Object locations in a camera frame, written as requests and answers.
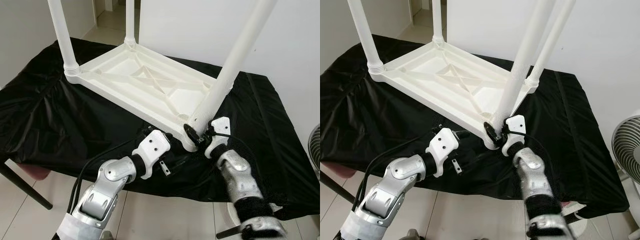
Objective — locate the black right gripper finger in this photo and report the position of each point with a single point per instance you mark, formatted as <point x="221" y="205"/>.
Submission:
<point x="191" y="132"/>
<point x="490" y="131"/>

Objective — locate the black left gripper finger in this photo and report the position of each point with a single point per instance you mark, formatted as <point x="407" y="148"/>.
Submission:
<point x="462" y="134"/>
<point x="171" y="136"/>
<point x="181" y="160"/>
<point x="472" y="157"/>

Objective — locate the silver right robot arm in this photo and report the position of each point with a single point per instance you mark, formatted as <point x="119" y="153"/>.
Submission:
<point x="532" y="170"/>
<point x="237" y="172"/>

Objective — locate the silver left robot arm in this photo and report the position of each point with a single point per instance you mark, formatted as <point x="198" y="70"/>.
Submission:
<point x="112" y="172"/>
<point x="405" y="170"/>

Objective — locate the robot left leg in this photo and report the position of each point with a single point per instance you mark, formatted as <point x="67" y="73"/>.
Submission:
<point x="414" y="235"/>

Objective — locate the black metal table leg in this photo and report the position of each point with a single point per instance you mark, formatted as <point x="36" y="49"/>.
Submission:
<point x="340" y="189"/>
<point x="230" y="232"/>
<point x="571" y="212"/>
<point x="27" y="187"/>

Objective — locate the black table cloth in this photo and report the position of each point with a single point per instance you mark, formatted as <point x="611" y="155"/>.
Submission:
<point x="50" y="130"/>
<point x="360" y="130"/>

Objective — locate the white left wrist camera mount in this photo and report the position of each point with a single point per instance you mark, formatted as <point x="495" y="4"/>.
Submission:
<point x="445" y="145"/>
<point x="152" y="147"/>

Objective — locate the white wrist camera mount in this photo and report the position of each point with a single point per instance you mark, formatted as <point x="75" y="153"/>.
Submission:
<point x="152" y="147"/>
<point x="220" y="125"/>
<point x="517" y="122"/>
<point x="445" y="145"/>

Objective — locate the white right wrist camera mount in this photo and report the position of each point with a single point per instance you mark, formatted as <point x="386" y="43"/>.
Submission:
<point x="220" y="125"/>
<point x="517" y="122"/>

